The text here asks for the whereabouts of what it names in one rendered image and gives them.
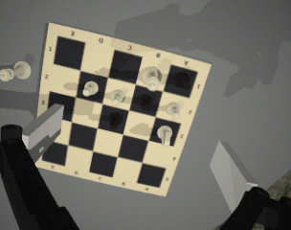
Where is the black and cream chessboard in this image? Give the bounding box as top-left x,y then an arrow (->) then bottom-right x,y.
35,23 -> 211,196

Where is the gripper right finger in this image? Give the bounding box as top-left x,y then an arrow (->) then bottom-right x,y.
210,140 -> 291,230

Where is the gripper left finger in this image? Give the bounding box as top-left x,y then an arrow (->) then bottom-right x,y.
0,103 -> 79,230

